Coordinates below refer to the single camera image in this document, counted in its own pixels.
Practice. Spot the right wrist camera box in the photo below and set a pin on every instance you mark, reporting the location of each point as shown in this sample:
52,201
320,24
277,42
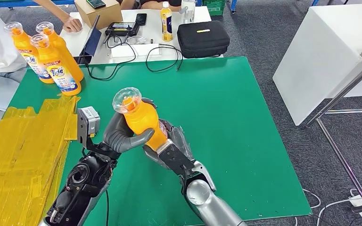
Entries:
176,159

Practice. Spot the black controller with screen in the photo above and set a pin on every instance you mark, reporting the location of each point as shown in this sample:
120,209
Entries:
122,29

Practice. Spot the blue metal leg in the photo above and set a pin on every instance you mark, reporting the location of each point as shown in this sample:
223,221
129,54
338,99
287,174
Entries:
233,5

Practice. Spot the yellow tape patch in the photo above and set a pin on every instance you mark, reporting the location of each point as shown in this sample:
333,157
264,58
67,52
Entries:
12,162

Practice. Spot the black phone with reflective screen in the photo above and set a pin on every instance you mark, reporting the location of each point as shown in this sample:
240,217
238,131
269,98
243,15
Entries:
95,3

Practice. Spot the yellow drink bottle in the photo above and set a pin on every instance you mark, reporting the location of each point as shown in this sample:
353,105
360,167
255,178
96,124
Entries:
166,25

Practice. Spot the clear water tumbler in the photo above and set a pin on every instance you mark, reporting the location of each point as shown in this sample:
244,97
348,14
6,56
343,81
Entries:
188,13

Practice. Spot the dark blue tablet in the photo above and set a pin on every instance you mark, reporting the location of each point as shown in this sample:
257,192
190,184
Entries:
93,41

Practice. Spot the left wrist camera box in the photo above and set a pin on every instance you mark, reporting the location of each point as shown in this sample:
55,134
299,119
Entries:
88,124

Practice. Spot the black zip case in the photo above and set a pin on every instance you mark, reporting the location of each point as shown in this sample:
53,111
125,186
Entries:
203,42

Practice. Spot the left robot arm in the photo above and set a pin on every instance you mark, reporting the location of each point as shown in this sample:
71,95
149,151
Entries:
81,184

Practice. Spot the cardboard box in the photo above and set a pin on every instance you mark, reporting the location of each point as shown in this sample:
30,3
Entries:
102,16

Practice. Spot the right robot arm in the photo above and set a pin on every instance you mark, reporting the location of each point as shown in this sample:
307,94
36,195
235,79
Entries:
209,202

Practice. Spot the white desk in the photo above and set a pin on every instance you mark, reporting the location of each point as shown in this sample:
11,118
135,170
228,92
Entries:
151,31

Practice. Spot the clear glasses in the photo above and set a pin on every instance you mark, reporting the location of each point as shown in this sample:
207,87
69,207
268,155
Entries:
137,39

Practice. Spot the white cabinet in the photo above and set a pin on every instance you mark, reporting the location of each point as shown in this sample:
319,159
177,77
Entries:
316,56

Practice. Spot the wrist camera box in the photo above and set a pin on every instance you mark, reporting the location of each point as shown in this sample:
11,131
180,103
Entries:
176,159
88,124

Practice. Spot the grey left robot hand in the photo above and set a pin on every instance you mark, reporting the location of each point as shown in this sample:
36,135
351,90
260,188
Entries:
117,134

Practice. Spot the large black phone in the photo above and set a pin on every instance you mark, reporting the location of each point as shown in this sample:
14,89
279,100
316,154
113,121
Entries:
85,59

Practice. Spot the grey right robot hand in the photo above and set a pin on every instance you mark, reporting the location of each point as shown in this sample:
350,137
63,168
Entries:
179,140

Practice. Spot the orange detergent bottle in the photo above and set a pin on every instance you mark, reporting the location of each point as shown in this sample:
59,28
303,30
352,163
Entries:
142,121
25,50
67,57
57,75

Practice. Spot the green plastic crate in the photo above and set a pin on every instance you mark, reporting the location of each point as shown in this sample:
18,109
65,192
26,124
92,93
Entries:
214,7

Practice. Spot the person's left hand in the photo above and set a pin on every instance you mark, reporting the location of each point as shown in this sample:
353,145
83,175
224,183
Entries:
73,25

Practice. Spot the person's left forearm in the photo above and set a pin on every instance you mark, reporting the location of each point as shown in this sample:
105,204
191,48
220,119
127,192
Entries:
51,9

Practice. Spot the blue metal bar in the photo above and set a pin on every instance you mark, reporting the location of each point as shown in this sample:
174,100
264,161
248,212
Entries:
18,2

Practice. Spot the small black phone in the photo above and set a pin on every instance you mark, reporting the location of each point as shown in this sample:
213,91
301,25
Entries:
141,19

